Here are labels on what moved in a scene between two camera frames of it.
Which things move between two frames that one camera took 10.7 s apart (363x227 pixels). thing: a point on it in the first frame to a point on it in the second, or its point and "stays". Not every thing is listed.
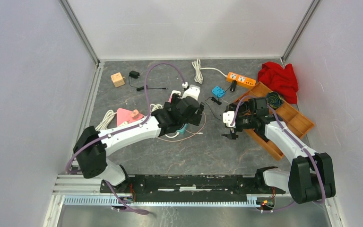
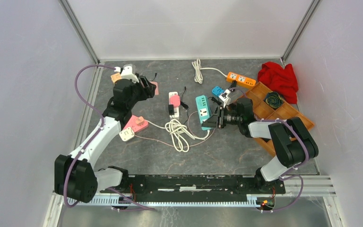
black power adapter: (233, 85) stays
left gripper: (195, 119) to (148, 91)
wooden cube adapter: (117, 79) stays
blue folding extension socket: (218, 91) stays
